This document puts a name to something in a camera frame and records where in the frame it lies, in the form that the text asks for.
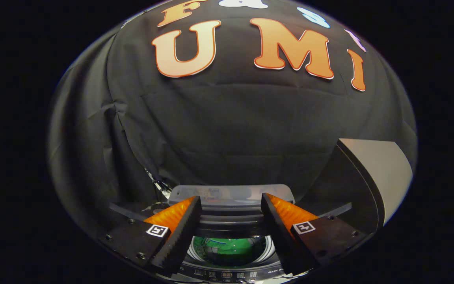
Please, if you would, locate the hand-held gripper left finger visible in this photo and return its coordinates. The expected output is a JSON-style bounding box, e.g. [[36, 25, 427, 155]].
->
[[99, 196, 203, 277]]

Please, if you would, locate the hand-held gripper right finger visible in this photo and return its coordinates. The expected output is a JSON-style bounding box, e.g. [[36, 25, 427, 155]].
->
[[260, 192, 369, 275]]

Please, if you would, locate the green polo shirt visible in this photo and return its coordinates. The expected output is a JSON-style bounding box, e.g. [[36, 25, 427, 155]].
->
[[194, 237, 267, 265]]

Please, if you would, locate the grey washing machine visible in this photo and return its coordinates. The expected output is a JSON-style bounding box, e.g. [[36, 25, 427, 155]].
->
[[109, 201, 354, 284]]

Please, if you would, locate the transparent washing machine lid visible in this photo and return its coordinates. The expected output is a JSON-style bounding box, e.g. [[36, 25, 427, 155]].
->
[[168, 185, 295, 207]]

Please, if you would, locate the thin white cable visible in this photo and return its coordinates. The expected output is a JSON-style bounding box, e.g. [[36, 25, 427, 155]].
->
[[144, 168, 171, 202]]

